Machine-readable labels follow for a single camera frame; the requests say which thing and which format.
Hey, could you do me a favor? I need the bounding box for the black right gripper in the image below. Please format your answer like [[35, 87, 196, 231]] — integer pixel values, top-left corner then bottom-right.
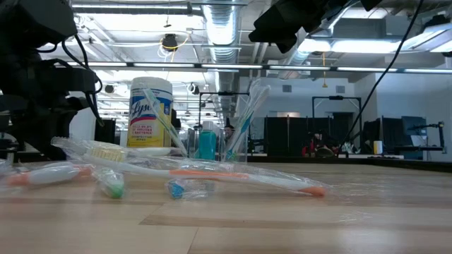
[[249, 0, 382, 54]]

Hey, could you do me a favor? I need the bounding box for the dark blue toothbrush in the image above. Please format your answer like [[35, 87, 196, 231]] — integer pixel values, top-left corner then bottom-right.
[[223, 78, 272, 162]]

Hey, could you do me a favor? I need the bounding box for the green toothbrush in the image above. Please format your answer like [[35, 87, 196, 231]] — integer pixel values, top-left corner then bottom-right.
[[92, 167, 126, 200], [140, 81, 189, 158]]

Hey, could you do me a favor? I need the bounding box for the orange toothbrush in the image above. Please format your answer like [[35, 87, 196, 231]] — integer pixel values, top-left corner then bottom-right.
[[51, 135, 331, 198], [5, 162, 95, 188]]

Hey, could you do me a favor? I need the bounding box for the long ceiling light strip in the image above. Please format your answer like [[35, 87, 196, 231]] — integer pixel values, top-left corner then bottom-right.
[[66, 61, 452, 74]]

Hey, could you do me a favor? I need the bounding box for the clear acrylic organizer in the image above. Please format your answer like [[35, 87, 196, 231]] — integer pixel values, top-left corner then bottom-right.
[[169, 127, 248, 164]]

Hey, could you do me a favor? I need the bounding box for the black computer monitor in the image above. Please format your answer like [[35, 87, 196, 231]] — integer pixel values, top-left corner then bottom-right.
[[400, 115, 428, 147]]

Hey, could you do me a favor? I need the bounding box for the yellow Lysol wipes canister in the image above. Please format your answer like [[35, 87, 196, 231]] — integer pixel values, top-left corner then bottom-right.
[[126, 76, 174, 148]]

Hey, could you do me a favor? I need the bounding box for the light blue toothbrush in wrapper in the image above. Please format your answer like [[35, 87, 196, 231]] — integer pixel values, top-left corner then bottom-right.
[[165, 177, 215, 201]]

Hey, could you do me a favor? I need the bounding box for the black cabinet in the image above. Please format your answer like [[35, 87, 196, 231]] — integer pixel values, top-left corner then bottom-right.
[[94, 118, 117, 145]]

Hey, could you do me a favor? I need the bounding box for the white round pillar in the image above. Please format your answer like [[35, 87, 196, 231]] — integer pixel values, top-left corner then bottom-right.
[[69, 105, 98, 142]]

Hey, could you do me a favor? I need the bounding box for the silver spiral ceiling duct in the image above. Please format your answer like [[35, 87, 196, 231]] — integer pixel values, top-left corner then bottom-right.
[[203, 0, 241, 117], [278, 49, 319, 80]]

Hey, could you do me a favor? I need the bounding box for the black partition wall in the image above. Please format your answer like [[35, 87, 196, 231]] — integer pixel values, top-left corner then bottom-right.
[[263, 112, 354, 156]]

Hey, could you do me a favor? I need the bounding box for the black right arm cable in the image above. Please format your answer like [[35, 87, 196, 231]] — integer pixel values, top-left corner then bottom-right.
[[337, 0, 425, 157]]

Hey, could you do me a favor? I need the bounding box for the black ceiling camera device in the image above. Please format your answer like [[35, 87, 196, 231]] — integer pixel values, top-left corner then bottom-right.
[[161, 33, 179, 53]]

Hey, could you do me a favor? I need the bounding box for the black aluminium table frame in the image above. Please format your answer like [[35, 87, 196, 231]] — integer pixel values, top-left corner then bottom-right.
[[243, 154, 452, 174]]

